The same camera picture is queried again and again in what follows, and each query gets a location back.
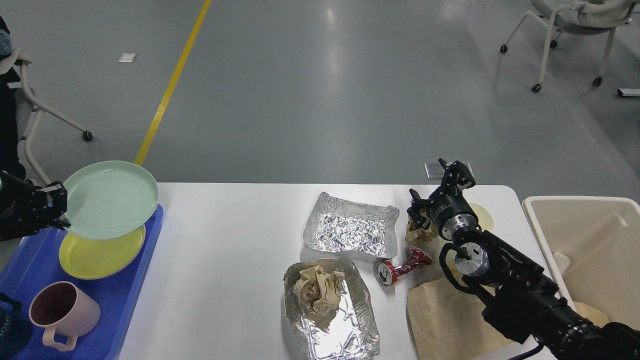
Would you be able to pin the mint green plate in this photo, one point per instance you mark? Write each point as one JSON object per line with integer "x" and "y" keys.
{"x": 109, "y": 199}

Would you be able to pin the pink mug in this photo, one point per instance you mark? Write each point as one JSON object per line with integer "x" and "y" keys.
{"x": 65, "y": 312}

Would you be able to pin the seated person in black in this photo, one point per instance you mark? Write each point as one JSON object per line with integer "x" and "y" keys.
{"x": 9, "y": 158}

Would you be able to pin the crumpled brown paper ball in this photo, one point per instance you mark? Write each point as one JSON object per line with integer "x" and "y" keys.
{"x": 416, "y": 234}

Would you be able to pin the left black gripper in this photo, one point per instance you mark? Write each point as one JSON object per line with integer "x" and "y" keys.
{"x": 25, "y": 208}

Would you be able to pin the crushed red soda can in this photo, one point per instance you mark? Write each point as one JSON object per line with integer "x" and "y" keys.
{"x": 387, "y": 274}

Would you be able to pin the foil tray with paper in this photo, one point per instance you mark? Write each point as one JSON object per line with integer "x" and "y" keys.
{"x": 348, "y": 332}

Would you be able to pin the grey office chair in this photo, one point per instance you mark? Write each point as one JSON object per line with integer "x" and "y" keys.
{"x": 575, "y": 17}

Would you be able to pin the brown paper bag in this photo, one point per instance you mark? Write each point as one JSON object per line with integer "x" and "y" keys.
{"x": 447, "y": 324}

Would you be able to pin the empty foil tray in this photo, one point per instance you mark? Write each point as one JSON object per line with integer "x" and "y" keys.
{"x": 356, "y": 230}

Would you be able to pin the beige plastic bin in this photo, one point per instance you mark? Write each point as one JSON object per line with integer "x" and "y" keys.
{"x": 601, "y": 237}

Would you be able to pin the blue plastic tray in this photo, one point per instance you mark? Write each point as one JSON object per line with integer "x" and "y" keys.
{"x": 34, "y": 264}

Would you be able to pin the white floor tile marker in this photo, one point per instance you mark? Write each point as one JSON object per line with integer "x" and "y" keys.
{"x": 127, "y": 58}

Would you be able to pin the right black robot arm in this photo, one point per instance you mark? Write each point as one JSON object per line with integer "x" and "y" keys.
{"x": 519, "y": 299}

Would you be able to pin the left white chair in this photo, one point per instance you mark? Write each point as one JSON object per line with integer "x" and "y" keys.
{"x": 31, "y": 110}

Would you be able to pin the white bar on floor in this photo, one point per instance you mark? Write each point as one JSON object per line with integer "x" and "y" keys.
{"x": 628, "y": 92}

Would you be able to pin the metal floor plate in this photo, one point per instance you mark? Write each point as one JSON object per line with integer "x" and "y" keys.
{"x": 434, "y": 170}

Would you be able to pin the yellow plate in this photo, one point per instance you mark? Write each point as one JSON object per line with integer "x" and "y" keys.
{"x": 87, "y": 259}

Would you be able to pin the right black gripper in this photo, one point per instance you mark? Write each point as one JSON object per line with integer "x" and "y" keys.
{"x": 448, "y": 212}

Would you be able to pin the crumpled brown paper in tray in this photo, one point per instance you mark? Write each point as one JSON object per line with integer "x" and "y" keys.
{"x": 320, "y": 293}

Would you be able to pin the white cup in bin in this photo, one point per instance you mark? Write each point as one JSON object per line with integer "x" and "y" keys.
{"x": 562, "y": 262}

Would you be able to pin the white paper cup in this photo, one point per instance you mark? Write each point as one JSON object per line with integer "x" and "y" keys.
{"x": 484, "y": 216}

